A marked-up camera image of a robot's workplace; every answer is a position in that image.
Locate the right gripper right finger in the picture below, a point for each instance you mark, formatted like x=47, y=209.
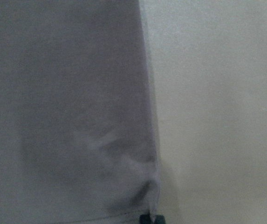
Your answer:
x=159, y=219

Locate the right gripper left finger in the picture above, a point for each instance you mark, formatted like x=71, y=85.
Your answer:
x=145, y=219

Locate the brown t-shirt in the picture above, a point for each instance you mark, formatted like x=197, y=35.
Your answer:
x=77, y=143

